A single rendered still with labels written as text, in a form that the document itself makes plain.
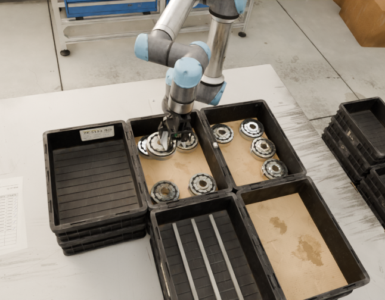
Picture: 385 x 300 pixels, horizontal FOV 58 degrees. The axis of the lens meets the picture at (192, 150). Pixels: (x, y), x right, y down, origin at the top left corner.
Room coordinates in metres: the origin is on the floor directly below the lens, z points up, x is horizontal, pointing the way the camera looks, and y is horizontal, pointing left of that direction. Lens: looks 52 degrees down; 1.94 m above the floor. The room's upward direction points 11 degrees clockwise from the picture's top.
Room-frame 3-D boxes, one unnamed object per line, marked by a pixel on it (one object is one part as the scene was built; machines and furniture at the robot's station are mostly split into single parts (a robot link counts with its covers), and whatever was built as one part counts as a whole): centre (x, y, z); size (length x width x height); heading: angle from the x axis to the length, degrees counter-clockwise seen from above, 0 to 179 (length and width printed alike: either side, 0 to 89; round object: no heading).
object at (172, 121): (0.72, 0.06, 1.14); 0.09 x 0.08 x 0.12; 26
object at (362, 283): (0.53, -0.39, 0.92); 0.40 x 0.30 x 0.02; 26
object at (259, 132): (1.02, -0.23, 0.86); 0.10 x 0.10 x 0.01
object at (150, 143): (0.73, 0.11, 1.01); 0.10 x 0.10 x 0.01
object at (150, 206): (0.76, 0.05, 0.92); 0.40 x 0.30 x 0.02; 26
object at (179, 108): (0.73, 0.06, 1.22); 0.08 x 0.08 x 0.05
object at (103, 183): (0.62, 0.32, 0.87); 0.40 x 0.30 x 0.11; 26
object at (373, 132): (1.49, -1.02, 0.37); 0.40 x 0.30 x 0.45; 27
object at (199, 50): (0.83, 0.06, 1.29); 0.11 x 0.11 x 0.08; 82
